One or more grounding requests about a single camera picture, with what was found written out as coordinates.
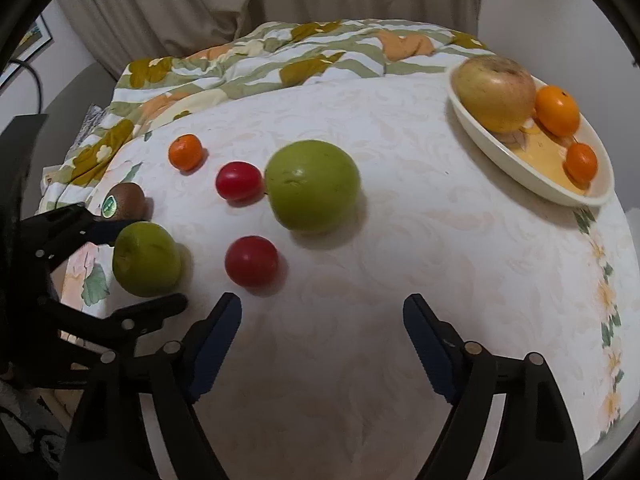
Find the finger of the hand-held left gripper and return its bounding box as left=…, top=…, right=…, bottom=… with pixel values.
left=22, top=201, right=120, bottom=267
left=37, top=292, right=190, bottom=361

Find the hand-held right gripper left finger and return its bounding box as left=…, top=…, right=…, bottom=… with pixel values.
left=60, top=292, right=243, bottom=480

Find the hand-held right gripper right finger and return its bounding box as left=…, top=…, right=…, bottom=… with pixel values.
left=402, top=294, right=583, bottom=480

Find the brown kiwi with sticker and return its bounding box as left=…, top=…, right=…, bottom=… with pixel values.
left=100, top=182, right=150, bottom=222

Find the small green apple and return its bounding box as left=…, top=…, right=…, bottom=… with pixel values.
left=112, top=221, right=182, bottom=298

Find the small red tomato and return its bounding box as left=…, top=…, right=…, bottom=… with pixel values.
left=215, top=161, right=265, bottom=202
left=224, top=236, right=280, bottom=288

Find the small tangerine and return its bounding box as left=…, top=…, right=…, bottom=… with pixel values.
left=564, top=142, right=599, bottom=191
left=168, top=133, right=205, bottom=171

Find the large green apple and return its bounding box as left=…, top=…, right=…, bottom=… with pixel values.
left=264, top=140, right=362, bottom=234

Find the cream plate with yellow cartoon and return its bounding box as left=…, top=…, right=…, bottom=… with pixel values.
left=446, top=60, right=615, bottom=207

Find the yellow-red apple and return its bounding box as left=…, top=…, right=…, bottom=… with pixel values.
left=454, top=56, right=537, bottom=134

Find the large orange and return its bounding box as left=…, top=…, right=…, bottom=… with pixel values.
left=534, top=85, right=581, bottom=138

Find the grey patterned pillow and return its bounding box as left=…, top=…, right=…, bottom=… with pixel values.
left=75, top=105, right=108, bottom=146

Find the white floral tablecloth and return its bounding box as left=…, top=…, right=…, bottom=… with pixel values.
left=60, top=72, right=631, bottom=480

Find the grey padded headboard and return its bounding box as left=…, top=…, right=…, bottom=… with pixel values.
left=40, top=62, right=121, bottom=191

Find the green striped floral blanket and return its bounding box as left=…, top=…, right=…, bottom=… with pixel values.
left=37, top=20, right=493, bottom=211

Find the beige curtain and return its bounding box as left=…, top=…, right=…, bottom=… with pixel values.
left=55, top=0, right=481, bottom=73

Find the black cable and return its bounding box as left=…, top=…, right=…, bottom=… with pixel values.
left=6, top=59, right=47, bottom=113

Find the wall poster of colourful houses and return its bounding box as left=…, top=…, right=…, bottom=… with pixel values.
left=0, top=15, right=53, bottom=91

